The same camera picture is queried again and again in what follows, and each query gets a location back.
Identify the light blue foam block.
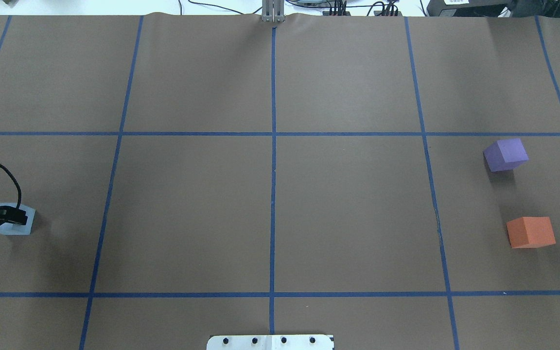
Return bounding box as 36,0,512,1
0,204,36,235

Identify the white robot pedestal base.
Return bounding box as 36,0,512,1
206,334,335,350

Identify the purple foam block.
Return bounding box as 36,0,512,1
483,138,529,172

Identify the black device box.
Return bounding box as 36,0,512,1
426,0,510,18

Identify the aluminium frame post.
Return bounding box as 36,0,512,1
261,0,286,23

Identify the orange foam block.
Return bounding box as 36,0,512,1
506,216,556,249

